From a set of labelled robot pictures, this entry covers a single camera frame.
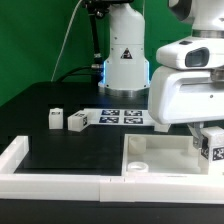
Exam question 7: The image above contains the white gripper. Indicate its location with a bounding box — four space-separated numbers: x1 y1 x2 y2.
148 66 224 149

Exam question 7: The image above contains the white square tabletop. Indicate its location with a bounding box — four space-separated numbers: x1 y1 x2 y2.
122 134 208 176

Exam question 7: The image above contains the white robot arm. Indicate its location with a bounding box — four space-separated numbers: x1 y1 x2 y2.
99 0 224 148

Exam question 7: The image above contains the white marker sheet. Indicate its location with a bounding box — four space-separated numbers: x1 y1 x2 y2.
85 108 154 126

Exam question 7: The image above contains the white U-shaped obstacle fence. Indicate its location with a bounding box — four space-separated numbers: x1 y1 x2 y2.
0 136 224 204

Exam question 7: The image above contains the black cable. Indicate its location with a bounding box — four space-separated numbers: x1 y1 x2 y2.
57 64 102 83

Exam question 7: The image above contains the white cable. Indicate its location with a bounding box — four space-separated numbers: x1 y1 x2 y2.
50 0 83 82

